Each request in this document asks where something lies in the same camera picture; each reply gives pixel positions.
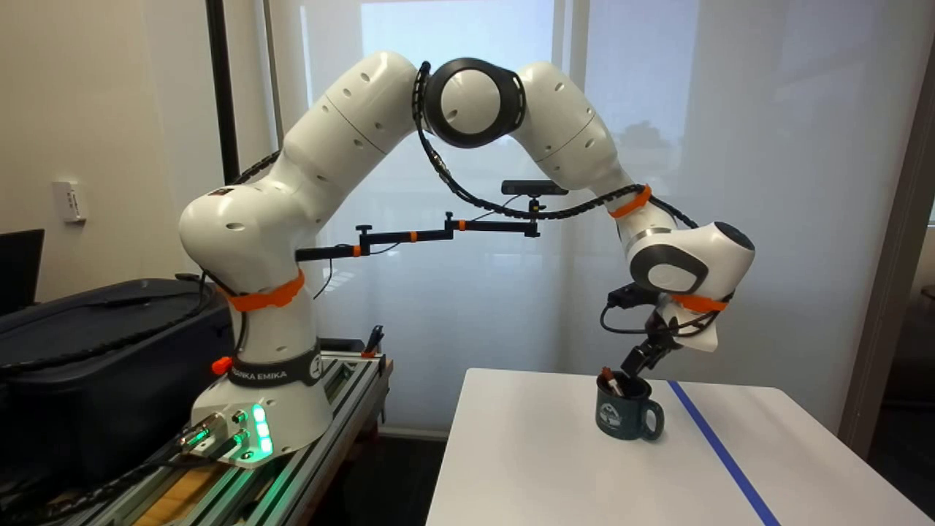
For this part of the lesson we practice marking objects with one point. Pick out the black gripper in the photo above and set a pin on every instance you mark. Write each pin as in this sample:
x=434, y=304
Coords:
x=646, y=355

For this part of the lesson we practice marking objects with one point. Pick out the dark mug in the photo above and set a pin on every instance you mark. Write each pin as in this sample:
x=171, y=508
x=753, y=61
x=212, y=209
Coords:
x=623, y=416

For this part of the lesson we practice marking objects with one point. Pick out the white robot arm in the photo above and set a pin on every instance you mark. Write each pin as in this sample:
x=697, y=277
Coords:
x=271, y=401

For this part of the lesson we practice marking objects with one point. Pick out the blue tape border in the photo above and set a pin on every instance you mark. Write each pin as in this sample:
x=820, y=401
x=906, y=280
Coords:
x=725, y=455

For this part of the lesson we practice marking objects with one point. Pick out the black storage case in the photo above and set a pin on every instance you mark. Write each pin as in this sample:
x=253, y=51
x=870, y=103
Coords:
x=98, y=381

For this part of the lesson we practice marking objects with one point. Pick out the black camera on boom arm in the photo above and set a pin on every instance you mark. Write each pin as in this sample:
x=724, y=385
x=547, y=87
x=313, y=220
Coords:
x=370, y=239

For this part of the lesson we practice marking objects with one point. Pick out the aluminium rail base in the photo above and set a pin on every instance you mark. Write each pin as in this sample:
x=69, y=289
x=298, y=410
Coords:
x=281, y=491

